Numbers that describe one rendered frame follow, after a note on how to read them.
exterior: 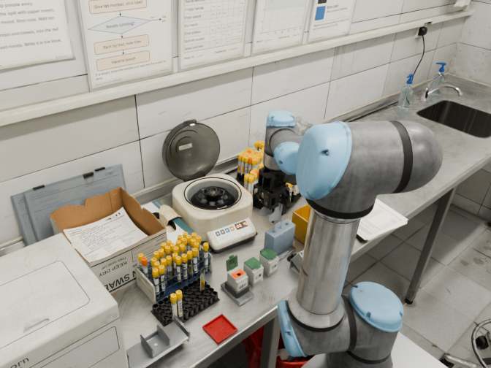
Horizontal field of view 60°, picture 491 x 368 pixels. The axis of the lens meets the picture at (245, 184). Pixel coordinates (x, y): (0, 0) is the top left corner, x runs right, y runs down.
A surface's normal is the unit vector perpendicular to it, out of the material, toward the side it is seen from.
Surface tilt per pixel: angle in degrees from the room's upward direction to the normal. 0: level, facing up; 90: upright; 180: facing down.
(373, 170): 78
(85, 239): 1
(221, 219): 90
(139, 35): 93
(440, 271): 0
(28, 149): 90
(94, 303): 0
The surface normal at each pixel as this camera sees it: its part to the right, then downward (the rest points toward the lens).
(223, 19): 0.66, 0.48
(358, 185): 0.15, 0.59
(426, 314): 0.04, -0.84
